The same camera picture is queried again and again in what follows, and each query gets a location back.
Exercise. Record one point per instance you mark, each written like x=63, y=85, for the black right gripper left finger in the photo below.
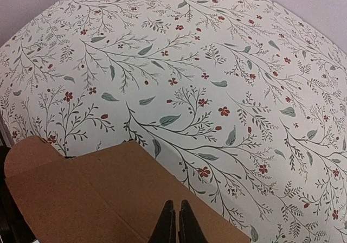
x=165, y=229

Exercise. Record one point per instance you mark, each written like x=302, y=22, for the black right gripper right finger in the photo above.
x=189, y=229

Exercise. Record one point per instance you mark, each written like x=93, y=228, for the brown cardboard box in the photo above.
x=112, y=195

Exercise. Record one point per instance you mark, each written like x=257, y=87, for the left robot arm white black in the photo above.
x=13, y=226

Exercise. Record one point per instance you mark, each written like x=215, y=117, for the floral patterned table mat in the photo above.
x=241, y=100

